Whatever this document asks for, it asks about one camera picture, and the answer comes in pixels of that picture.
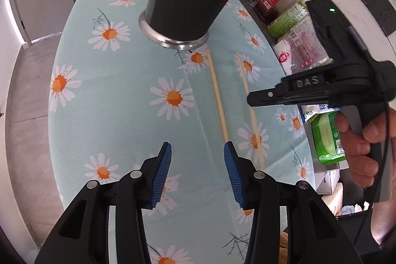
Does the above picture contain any white crumpled tissue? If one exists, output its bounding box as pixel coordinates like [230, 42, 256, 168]
[337, 202, 370, 216]

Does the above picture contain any daisy print tablecloth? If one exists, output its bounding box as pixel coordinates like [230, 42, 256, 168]
[48, 0, 318, 264]

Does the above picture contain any white red logo sugar bag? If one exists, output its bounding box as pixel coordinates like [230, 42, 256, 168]
[272, 35, 302, 76]

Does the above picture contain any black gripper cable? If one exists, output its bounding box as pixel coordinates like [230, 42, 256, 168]
[346, 26, 396, 252]

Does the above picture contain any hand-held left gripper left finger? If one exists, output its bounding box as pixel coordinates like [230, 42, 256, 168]
[34, 142, 173, 264]

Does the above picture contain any bright green food packet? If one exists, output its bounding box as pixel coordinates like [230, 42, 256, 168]
[311, 111, 347, 166]

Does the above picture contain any person's right forearm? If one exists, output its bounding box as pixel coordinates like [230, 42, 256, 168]
[368, 156, 396, 247]

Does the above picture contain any pale wooden chopstick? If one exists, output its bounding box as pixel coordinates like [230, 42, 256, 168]
[206, 49, 230, 142]
[235, 53, 266, 171]

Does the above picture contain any white and blue salt bag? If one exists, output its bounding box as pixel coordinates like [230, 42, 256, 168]
[298, 103, 341, 124]

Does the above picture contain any clear pink print packet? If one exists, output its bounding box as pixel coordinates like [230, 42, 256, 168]
[289, 17, 333, 68]

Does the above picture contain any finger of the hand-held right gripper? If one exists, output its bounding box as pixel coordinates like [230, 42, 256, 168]
[247, 86, 310, 107]

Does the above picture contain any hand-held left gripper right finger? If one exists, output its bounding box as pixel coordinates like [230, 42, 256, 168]
[223, 141, 362, 264]

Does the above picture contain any person's right hand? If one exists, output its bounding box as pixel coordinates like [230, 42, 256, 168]
[335, 106, 396, 189]

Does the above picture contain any white cardboard box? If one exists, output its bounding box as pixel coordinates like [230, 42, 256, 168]
[316, 159, 350, 195]

